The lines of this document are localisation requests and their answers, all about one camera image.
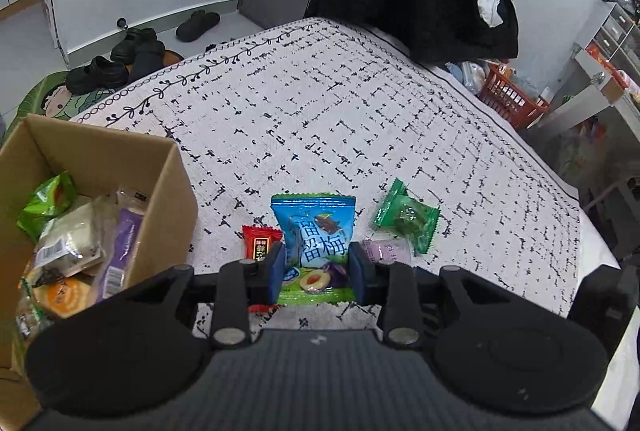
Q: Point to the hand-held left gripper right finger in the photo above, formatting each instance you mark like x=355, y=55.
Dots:
x=359, y=271

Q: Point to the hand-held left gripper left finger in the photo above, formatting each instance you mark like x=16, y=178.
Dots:
x=275, y=271

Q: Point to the blue plum snack packet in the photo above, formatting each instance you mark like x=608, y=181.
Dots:
x=312, y=231

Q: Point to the white cake packet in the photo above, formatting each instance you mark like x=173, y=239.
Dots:
x=72, y=231

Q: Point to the brown cardboard box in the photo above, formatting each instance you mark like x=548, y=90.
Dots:
x=100, y=151

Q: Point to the green orange snack packet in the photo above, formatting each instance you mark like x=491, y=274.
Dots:
x=42, y=206

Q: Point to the pale purple snack packet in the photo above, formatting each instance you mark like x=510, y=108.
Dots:
x=387, y=251

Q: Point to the red snack packet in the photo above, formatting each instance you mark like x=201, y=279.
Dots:
x=260, y=238

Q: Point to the green candy packet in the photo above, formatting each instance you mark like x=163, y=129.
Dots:
x=405, y=218

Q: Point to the white printed blanket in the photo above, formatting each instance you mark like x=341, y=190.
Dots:
x=350, y=111

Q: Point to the white desk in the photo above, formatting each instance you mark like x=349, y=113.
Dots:
x=590, y=96

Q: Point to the orange plastic basket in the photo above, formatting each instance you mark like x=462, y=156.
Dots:
x=505, y=101

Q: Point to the white plastic bag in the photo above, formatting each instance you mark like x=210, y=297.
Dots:
x=465, y=73

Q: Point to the clear brown snack packet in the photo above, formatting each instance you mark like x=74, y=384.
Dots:
x=47, y=276

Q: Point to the black shoe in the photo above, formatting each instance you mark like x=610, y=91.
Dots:
x=132, y=42
x=95, y=73
x=147, y=63

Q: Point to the black slipper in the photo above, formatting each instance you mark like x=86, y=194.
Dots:
x=197, y=25

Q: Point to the white drawer unit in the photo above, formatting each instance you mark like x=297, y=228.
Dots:
x=615, y=28

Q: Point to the cartoon floor mat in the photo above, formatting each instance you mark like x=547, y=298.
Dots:
x=45, y=101

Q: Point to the white cloth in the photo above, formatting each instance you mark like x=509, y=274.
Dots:
x=487, y=6

